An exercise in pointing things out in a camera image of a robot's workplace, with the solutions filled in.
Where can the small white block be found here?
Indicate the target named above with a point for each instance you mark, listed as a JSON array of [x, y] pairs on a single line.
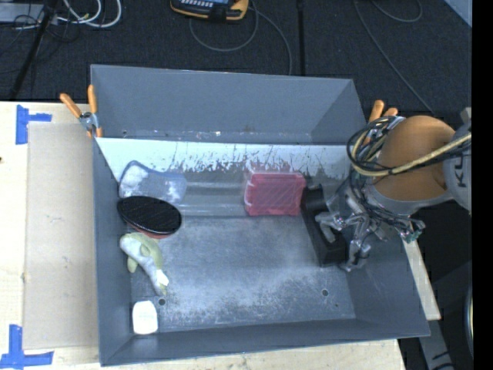
[[145, 317]]

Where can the grey metal bin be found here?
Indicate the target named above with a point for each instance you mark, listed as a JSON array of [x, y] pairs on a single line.
[[246, 268]]

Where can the pale green toy animal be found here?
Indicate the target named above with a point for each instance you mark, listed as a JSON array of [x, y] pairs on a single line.
[[146, 254]]

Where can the black oval brush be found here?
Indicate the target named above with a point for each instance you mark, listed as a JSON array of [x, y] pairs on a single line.
[[149, 214]]

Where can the black flat block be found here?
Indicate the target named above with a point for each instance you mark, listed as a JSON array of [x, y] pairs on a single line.
[[321, 241]]

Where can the red box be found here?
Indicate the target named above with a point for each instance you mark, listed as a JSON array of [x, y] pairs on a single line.
[[274, 193]]

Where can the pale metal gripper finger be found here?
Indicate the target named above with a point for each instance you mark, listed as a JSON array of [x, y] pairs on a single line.
[[328, 222], [356, 251]]

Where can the pale wood flat board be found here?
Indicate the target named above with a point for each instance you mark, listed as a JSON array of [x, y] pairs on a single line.
[[58, 237]]

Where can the clear plastic bottle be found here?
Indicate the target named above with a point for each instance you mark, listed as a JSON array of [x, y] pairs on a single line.
[[154, 185]]

